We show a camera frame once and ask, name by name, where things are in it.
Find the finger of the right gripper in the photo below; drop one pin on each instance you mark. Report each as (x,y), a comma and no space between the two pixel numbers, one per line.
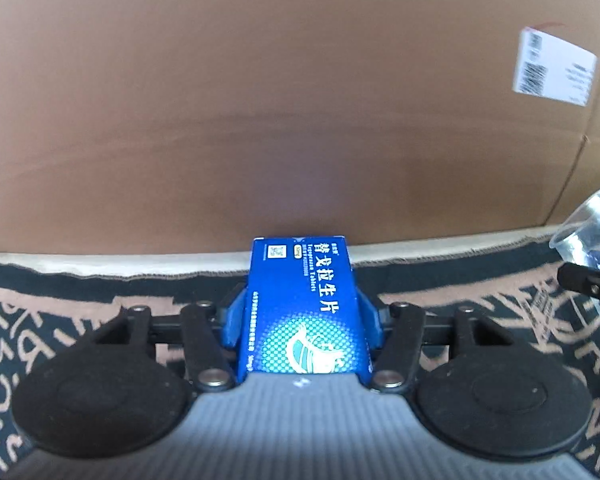
(580,279)

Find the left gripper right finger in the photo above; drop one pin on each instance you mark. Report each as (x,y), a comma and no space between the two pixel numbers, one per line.
(394,335)

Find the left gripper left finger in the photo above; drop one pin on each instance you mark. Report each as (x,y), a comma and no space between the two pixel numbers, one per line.
(210,333)

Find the clear plastic cup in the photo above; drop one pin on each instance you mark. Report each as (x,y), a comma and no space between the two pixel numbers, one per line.
(577,240)

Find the blue medicine box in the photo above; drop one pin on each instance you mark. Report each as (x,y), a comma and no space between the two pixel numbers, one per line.
(301,314)

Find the patterned black rug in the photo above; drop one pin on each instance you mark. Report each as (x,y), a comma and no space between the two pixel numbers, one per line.
(48,302)

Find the white shipping label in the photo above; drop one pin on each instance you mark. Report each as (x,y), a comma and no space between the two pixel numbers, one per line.
(551,68)

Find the large brown cardboard box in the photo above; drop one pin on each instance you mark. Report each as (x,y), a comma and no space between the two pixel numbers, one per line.
(158,126)

